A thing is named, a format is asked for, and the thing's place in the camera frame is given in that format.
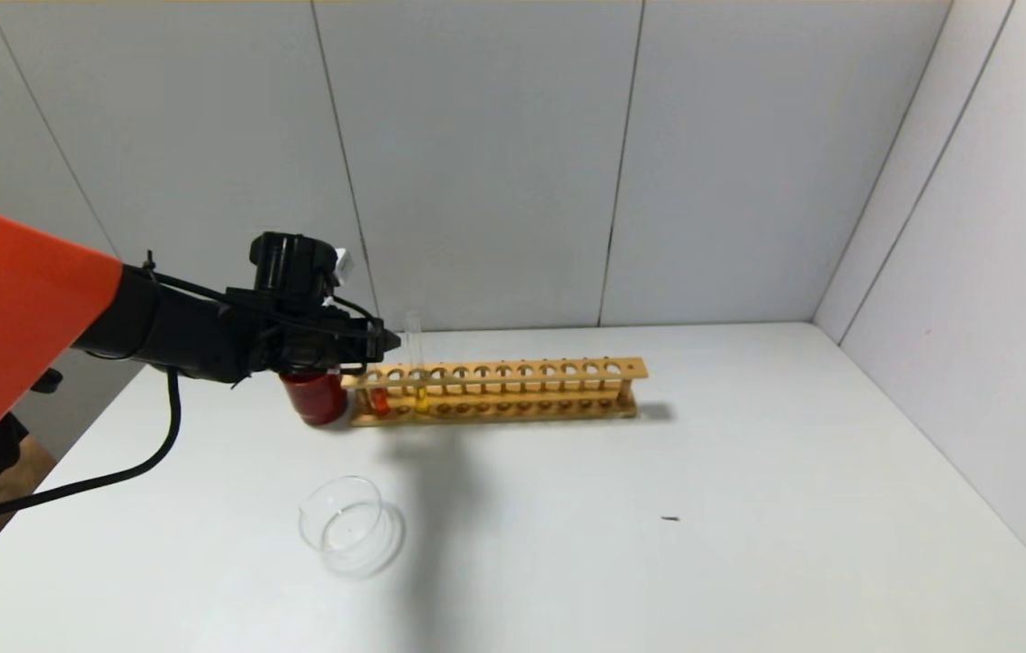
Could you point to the test tube with yellow pigment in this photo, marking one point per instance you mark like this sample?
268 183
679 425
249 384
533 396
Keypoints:
415 349

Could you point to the wooden test tube rack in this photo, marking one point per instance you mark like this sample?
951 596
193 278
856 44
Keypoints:
512 372

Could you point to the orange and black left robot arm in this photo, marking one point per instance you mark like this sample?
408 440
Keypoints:
14 308

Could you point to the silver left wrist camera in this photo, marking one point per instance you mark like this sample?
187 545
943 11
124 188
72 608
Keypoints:
345 263

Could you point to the red plastic cup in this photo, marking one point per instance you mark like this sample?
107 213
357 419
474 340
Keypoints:
317 399

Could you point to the test tube with red pigment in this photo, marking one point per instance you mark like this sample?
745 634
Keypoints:
380 402

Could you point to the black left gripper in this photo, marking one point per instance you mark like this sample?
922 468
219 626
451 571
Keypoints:
366 343

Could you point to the clear glass beaker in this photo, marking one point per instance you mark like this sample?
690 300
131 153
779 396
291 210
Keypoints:
347 531

